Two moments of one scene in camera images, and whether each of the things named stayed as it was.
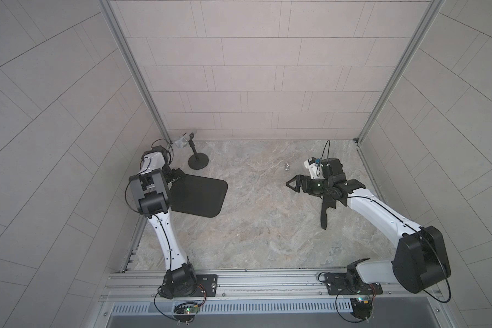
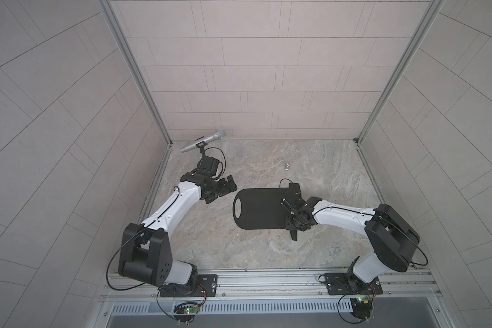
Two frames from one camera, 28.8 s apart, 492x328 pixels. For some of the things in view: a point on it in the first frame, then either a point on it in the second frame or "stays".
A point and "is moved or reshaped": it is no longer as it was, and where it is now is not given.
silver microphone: (197, 160) -> (219, 134)
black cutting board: (199, 195) is moved or reshaped
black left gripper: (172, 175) -> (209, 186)
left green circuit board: (186, 311) stays
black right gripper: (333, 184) -> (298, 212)
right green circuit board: (362, 308) stays
